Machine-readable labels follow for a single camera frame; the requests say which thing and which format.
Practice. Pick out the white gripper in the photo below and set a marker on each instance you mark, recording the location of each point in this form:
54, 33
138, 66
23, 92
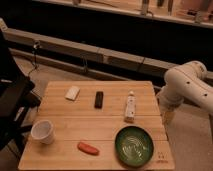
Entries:
168, 100

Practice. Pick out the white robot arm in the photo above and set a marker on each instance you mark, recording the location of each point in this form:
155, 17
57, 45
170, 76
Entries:
184, 82

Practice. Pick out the green ceramic plate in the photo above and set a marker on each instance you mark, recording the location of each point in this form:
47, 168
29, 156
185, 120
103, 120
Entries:
134, 147

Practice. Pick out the white glue tube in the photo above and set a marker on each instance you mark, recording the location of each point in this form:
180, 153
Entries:
130, 108

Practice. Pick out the wooden folding table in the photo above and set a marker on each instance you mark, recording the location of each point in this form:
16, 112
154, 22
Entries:
79, 121

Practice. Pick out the black rectangular block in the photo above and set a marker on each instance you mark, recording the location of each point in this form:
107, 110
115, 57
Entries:
99, 99

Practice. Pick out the orange carrot toy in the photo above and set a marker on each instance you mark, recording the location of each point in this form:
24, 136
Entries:
87, 148

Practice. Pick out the black chair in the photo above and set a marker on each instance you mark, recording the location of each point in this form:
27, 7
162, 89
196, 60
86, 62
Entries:
16, 98

